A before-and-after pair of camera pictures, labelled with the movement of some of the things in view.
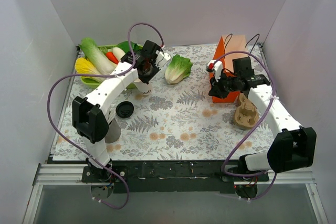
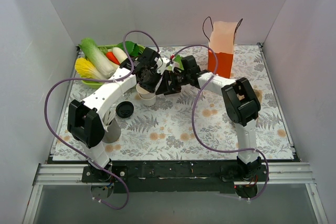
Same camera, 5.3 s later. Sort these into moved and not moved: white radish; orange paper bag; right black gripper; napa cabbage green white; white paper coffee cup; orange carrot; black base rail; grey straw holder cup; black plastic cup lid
Moved: right black gripper; white paper coffee cup; orange paper bag
Not moved: orange carrot; white radish; napa cabbage green white; grey straw holder cup; black base rail; black plastic cup lid
